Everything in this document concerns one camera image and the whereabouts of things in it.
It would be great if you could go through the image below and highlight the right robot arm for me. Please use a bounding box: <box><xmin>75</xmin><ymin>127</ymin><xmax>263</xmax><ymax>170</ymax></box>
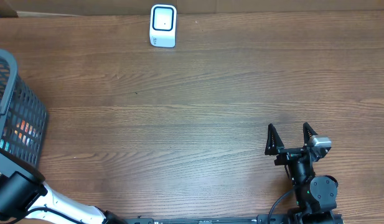
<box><xmin>265</xmin><ymin>123</ymin><xmax>343</xmax><ymax>223</ymax></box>

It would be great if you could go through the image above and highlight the grey plastic mesh basket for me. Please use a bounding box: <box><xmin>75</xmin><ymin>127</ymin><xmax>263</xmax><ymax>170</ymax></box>
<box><xmin>0</xmin><ymin>49</ymin><xmax>49</xmax><ymax>168</ymax></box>

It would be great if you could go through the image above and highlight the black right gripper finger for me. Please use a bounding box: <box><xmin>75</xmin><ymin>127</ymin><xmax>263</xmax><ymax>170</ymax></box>
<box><xmin>303</xmin><ymin>122</ymin><xmax>317</xmax><ymax>145</ymax></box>
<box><xmin>265</xmin><ymin>123</ymin><xmax>284</xmax><ymax>156</ymax></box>

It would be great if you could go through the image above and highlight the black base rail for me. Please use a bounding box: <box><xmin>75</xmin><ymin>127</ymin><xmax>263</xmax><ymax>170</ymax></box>
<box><xmin>124</xmin><ymin>214</ymin><xmax>344</xmax><ymax>224</ymax></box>

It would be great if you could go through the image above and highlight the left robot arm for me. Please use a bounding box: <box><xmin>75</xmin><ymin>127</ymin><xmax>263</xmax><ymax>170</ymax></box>
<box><xmin>0</xmin><ymin>148</ymin><xmax>125</xmax><ymax>223</ymax></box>

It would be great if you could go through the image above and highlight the white barcode scanner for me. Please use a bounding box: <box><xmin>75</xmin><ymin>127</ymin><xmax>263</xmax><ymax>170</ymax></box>
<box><xmin>149</xmin><ymin>4</ymin><xmax>177</xmax><ymax>48</ymax></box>

